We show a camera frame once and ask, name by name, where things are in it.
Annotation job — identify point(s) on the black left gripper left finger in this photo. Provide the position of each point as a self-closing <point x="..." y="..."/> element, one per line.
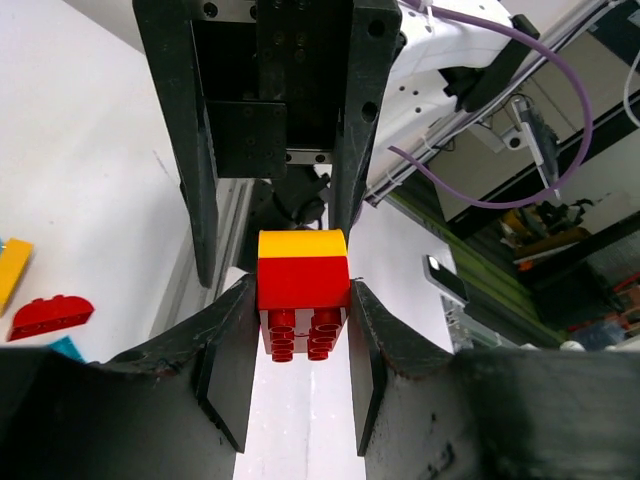
<point x="174" y="407"/>

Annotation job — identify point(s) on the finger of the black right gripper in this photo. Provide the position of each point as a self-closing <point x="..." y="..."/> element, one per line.
<point x="374" y="29"/>
<point x="166" y="32"/>

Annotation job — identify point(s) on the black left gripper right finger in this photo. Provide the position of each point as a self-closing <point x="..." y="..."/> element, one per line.
<point x="423" y="413"/>

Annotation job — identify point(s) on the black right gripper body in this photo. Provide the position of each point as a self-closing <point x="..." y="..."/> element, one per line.
<point x="274" y="78"/>

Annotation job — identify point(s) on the yellow curved top brick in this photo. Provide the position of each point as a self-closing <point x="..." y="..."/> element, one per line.
<point x="301" y="244"/>

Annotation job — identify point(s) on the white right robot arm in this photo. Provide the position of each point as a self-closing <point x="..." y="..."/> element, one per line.
<point x="450" y="56"/>

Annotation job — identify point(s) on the teal flat square brick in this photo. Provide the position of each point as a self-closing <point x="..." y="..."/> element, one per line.
<point x="67" y="348"/>

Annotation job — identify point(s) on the red curved slope brick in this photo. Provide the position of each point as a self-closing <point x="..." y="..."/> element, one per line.
<point x="42" y="316"/>

